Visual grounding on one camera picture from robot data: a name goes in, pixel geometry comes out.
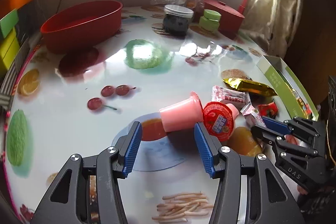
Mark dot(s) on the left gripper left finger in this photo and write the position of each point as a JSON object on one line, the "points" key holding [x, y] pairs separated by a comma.
{"points": [[67, 198]]}

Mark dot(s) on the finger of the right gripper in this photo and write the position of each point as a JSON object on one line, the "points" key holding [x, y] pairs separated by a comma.
{"points": [[265, 134], [276, 126]]}

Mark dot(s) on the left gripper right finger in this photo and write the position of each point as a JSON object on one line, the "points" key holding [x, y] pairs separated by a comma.
{"points": [[268, 198]]}

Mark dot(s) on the red black snack packet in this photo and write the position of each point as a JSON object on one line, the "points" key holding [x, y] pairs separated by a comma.
{"points": [[269, 110]]}

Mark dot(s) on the gold foil snack bar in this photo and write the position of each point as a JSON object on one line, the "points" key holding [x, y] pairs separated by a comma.
{"points": [[244, 85]]}

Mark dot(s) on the red-lidded pink jelly cup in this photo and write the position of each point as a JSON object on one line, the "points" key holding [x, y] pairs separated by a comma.
{"points": [[219, 119]]}

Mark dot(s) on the pink white snack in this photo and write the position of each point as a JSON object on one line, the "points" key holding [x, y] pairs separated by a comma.
{"points": [[225, 96]]}

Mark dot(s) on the small red white candy wrapper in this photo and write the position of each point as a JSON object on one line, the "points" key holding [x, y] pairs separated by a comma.
{"points": [[252, 116]]}

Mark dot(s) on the orange jelly pouch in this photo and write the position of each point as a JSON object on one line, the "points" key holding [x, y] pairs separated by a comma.
{"points": [[243, 142]]}

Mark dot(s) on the green and white cardboard box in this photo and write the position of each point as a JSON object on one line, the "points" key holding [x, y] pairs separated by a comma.
{"points": [[288, 87]]}

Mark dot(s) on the floral beige curtain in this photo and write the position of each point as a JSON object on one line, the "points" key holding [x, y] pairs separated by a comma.
{"points": [[272, 24]]}

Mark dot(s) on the green lidded jar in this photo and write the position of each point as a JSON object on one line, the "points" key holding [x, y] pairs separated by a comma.
{"points": [[210, 20]]}

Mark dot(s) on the dark jar with clear lid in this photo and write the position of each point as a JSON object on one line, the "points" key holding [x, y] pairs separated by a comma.
{"points": [[177, 19]]}

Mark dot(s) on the green yellow stacked boxes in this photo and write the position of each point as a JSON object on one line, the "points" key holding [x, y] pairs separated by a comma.
{"points": [[9, 42]]}

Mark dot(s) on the red oval bowl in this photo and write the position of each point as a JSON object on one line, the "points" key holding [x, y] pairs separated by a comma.
{"points": [[82, 26]]}

